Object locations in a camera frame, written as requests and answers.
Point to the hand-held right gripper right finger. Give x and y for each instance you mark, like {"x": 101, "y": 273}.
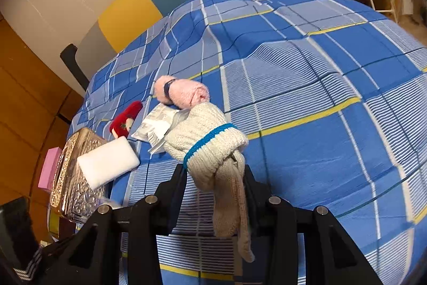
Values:
{"x": 256, "y": 201}

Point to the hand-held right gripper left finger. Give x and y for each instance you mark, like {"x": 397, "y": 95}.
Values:
{"x": 175, "y": 195}

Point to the cream knit sock blue stripe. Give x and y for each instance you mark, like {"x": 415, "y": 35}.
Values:
{"x": 206, "y": 134}

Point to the white printed packet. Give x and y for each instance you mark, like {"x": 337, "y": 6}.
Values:
{"x": 155, "y": 124}

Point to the white towel roll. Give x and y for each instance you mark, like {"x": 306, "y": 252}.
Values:
{"x": 106, "y": 163}

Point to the red plush sock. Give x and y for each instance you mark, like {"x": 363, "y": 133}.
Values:
{"x": 121, "y": 123}

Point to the pink fuzzy sock roll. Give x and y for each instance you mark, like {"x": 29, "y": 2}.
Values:
{"x": 186, "y": 93}

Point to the pink cardboard box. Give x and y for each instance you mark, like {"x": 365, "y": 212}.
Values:
{"x": 49, "y": 168}

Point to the ornate gold tissue box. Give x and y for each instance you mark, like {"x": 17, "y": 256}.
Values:
{"x": 71, "y": 184}

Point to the blue plaid blanket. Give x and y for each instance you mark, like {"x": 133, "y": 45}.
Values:
{"x": 300, "y": 104}

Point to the wooden wardrobe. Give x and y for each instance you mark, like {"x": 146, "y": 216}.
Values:
{"x": 23, "y": 104}

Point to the grey yellow blue headboard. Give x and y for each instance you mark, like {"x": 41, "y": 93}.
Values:
{"x": 133, "y": 14}

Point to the black bed post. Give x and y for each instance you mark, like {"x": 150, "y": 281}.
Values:
{"x": 71, "y": 64}

